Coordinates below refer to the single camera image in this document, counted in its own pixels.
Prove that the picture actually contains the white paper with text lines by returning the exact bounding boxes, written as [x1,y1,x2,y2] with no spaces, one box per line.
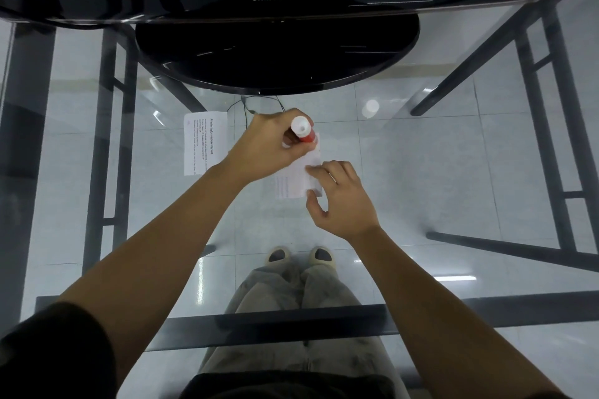
[183,110,229,176]

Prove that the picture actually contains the person's right hand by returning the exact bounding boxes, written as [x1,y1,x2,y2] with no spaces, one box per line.
[304,160,382,243]

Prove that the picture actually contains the person's left forearm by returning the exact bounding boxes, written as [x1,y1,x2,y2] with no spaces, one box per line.
[56,162,256,385]

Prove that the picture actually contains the grey trousers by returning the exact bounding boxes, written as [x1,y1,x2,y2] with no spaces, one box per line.
[196,262,408,399]

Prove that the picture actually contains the black metal table frame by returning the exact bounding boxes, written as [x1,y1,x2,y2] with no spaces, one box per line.
[0,0,599,353]

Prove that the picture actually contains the person's right beige shoe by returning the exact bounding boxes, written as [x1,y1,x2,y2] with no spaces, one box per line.
[308,246,338,266]

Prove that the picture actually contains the white paper with blue mark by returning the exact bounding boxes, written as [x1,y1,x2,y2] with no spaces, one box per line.
[270,132,324,201]

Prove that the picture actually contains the black shirt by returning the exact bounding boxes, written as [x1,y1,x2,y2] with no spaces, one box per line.
[0,302,577,399]

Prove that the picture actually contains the person's left beige shoe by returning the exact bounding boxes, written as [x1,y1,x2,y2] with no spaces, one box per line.
[265,246,292,266]

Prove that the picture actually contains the person's right forearm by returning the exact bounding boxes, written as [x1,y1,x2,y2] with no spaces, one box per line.
[351,225,560,399]

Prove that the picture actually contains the person's beige shoe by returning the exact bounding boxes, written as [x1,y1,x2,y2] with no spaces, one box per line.
[308,246,338,266]
[265,246,292,266]

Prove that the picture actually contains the thin black cable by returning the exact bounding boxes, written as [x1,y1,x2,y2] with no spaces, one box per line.
[226,94,287,128]

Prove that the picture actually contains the person's left hand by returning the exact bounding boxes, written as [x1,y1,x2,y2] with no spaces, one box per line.
[220,107,321,185]

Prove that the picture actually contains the red glue stick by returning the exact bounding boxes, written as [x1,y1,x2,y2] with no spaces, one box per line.
[290,115,319,146]

